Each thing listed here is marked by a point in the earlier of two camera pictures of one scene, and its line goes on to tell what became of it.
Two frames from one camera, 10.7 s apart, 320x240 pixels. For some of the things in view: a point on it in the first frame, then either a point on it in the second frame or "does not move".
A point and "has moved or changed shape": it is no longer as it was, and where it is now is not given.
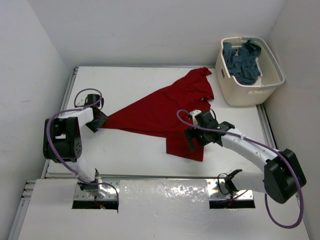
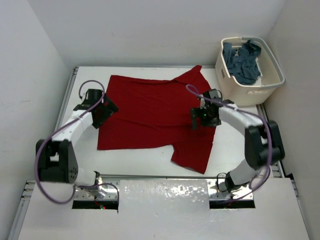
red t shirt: (157, 116) has moved or changed shape
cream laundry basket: (232, 92) does not move
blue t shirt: (242, 61) does not move
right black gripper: (190, 134) to (214, 122)
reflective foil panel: (164, 196) does not move
